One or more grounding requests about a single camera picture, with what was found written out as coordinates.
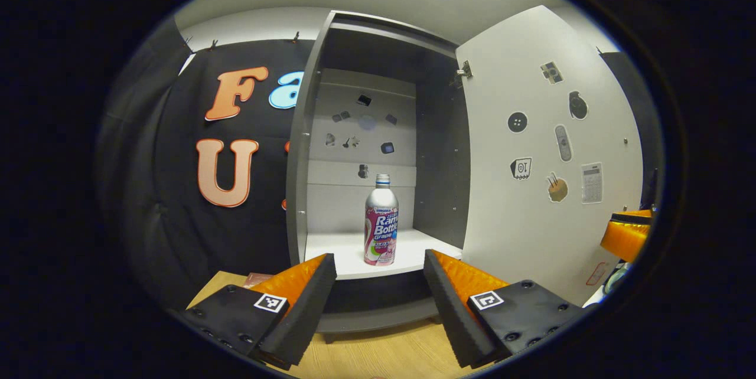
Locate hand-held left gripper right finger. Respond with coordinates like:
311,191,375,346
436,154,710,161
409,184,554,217
423,249,586,369

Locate small white tray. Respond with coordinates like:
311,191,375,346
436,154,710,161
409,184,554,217
582,264,630,309

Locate brown cover book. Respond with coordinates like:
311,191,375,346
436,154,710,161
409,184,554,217
243,272,276,290

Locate silver bottle pink label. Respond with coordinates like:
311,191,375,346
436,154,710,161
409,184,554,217
364,174,399,267

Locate white cabinet shelf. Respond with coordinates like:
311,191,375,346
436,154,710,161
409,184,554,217
304,228,463,281

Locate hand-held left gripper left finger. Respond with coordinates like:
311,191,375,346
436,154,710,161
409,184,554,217
176,253,337,371

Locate grey cabinet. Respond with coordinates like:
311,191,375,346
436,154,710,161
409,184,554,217
286,10,473,334

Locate white cabinet door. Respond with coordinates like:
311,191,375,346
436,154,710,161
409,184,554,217
455,5,644,307

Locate metal cabinet hinge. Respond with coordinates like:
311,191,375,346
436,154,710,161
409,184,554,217
451,60,475,88

